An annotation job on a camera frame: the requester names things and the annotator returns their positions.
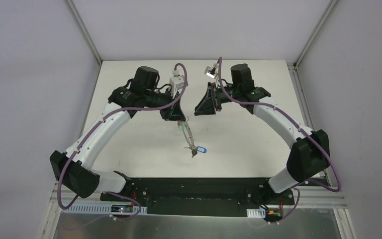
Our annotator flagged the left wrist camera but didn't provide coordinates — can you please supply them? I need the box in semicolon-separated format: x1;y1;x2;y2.
169;75;185;96

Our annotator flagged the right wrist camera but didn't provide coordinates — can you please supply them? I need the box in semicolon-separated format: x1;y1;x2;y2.
204;64;218;79

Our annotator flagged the left white cable duct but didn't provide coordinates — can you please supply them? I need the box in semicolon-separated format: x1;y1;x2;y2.
63;202;148;216

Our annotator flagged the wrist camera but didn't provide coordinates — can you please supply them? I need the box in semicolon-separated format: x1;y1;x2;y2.
169;75;185;96
204;64;218;79

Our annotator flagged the keyring with black key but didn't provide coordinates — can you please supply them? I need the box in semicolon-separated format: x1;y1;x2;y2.
177;121;197;158

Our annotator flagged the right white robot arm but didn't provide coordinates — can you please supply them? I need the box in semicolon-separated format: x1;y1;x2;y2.
194;63;330;204

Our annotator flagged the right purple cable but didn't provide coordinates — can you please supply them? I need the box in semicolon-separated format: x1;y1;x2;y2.
216;56;343;226

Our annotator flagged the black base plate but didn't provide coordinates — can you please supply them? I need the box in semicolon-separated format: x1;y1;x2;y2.
119;177;297;217

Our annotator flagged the white cable duct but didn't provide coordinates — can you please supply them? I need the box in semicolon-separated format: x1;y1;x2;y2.
246;208;266;219
63;202;148;216

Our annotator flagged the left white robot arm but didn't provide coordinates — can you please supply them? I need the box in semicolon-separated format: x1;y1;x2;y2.
50;64;188;201

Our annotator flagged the right white cable duct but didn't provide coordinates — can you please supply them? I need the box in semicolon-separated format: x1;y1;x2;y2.
246;208;266;219

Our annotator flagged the blue tag key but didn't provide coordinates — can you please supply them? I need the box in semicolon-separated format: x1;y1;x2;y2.
185;146;207;154

